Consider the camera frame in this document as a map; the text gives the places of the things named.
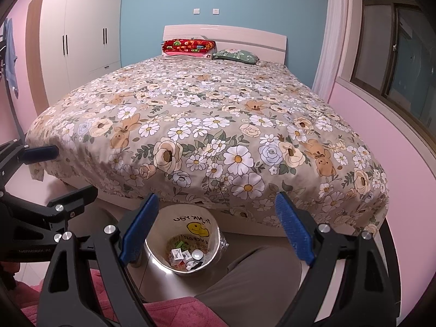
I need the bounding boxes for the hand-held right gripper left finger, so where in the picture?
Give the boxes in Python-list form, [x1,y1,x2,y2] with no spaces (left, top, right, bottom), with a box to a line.
[39,192,161,327]

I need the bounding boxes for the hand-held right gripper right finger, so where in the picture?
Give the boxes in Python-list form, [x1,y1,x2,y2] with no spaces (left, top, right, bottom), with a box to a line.
[275,192,390,327]

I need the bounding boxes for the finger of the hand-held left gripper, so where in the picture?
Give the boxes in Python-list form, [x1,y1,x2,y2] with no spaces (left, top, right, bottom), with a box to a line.
[0,184,99,235]
[0,142,59,178]

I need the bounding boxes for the white bin with printed liner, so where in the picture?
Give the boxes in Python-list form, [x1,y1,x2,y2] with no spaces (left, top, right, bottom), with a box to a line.
[145,205,229,275]

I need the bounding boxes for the person's leg in grey pants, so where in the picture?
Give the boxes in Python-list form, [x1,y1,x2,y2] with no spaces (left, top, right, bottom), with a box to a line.
[194,245,302,327]

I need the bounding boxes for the pink cloth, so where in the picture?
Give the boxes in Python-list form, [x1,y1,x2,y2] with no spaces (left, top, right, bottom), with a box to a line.
[20,269,219,327]

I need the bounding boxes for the blue hanging garment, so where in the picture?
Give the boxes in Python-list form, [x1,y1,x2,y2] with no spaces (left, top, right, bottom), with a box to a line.
[0,19,18,99]

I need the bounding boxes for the white wardrobe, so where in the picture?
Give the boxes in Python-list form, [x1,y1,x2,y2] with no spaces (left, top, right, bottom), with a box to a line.
[27,0,122,106]

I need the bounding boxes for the floral bedspread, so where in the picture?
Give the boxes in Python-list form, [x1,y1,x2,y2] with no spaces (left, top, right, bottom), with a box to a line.
[25,54,389,239]

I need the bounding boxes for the red printed folded blanket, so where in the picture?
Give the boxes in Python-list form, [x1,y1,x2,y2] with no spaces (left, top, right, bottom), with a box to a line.
[161,39,216,58]

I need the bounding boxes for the green floral pillow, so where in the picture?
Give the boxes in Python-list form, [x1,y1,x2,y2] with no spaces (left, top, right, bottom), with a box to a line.
[212,49,259,65]

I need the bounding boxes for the white curtain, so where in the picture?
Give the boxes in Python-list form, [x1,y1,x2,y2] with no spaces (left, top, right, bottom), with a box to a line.
[311,0,355,101]

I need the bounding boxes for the white bed headboard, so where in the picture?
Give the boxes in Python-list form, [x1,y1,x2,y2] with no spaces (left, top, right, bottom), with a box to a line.
[162,25,287,65]

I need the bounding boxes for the dark framed window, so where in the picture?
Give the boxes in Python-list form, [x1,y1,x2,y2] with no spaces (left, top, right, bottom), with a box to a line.
[351,0,436,140]

